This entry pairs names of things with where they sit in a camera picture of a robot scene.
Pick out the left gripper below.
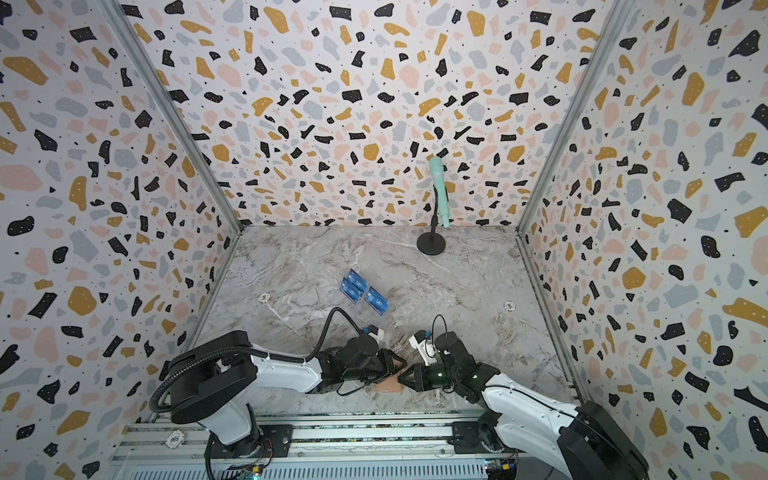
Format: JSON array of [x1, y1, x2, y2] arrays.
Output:
[[347, 348, 412, 385]]

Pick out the pink leather card holder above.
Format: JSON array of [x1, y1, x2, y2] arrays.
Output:
[[375, 374, 404, 394]]

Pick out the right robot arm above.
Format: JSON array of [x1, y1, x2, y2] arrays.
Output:
[[398, 330, 649, 479]]

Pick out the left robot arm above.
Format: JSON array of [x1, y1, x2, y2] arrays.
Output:
[[150, 329, 406, 459]]

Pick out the blue card back right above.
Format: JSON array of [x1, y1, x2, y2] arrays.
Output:
[[365, 286, 390, 316]]

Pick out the blue card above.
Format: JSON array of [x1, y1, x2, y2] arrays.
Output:
[[340, 279, 364, 303], [346, 269, 369, 292], [365, 286, 390, 316]]

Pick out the blue card back left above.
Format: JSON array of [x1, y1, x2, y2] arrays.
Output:
[[346, 269, 369, 292]]

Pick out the black microphone stand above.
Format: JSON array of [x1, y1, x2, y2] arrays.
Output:
[[416, 198, 446, 256]]

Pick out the mint green microphone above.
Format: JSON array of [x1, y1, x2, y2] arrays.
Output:
[[429, 156, 450, 229]]

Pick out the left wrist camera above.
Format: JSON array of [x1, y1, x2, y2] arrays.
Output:
[[362, 325, 385, 342]]

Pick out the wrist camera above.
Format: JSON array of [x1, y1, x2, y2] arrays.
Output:
[[362, 325, 385, 342], [409, 330, 437, 365]]

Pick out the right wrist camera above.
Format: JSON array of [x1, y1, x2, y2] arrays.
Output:
[[409, 330, 437, 365]]

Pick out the black corrugated cable conduit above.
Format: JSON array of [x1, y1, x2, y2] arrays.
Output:
[[148, 307, 367, 415]]

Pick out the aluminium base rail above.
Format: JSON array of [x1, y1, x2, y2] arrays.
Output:
[[104, 411, 565, 479]]

